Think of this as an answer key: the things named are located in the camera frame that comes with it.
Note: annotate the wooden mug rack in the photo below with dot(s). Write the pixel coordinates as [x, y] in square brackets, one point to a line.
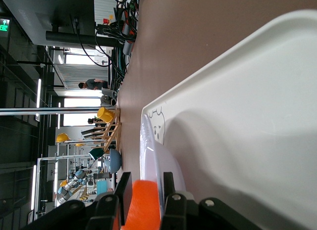
[118, 131]

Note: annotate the dark green cup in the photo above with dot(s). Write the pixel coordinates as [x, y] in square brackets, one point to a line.
[97, 152]

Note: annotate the yellow hard hat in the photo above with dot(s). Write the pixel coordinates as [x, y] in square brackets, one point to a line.
[63, 138]

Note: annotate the black round column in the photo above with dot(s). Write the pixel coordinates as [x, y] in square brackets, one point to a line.
[74, 38]

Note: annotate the person in dark shirt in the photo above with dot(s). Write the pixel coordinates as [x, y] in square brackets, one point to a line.
[92, 84]

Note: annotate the blue bowl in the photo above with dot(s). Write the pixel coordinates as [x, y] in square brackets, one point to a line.
[116, 160]

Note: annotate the pale lilac round plate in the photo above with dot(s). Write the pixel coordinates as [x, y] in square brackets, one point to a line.
[171, 170]

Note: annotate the cream tray with bear print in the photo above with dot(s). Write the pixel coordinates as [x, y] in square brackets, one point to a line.
[247, 116]

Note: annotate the teal box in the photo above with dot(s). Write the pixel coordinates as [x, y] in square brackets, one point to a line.
[101, 188]

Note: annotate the silver metal post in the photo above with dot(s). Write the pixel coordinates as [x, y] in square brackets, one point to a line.
[49, 111]

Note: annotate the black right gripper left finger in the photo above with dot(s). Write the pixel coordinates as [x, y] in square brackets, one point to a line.
[125, 195]

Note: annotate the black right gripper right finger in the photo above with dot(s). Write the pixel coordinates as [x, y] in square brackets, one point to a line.
[178, 210]

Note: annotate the green exit sign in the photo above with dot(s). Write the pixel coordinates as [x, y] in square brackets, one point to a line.
[4, 27]

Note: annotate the yellow mug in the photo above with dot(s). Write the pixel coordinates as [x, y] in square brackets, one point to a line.
[105, 115]

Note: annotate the orange fruit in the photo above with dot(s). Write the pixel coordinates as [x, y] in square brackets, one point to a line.
[143, 205]

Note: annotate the grey background robot arm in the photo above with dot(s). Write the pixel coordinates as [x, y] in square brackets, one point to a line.
[74, 176]

